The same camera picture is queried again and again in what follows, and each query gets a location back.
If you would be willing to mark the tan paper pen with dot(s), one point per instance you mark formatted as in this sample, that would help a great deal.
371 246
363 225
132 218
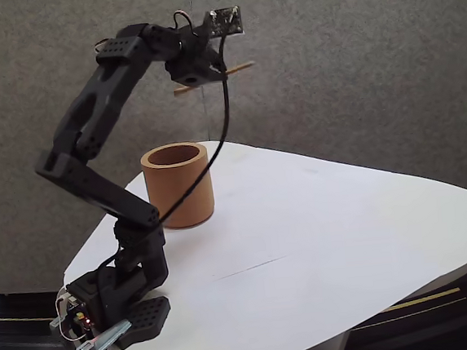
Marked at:
185 90

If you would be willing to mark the brown cork pen holder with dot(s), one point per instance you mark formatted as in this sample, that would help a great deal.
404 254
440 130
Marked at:
164 181

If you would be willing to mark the bare camera circuit board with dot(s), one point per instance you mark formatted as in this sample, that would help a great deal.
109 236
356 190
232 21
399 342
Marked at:
226 20

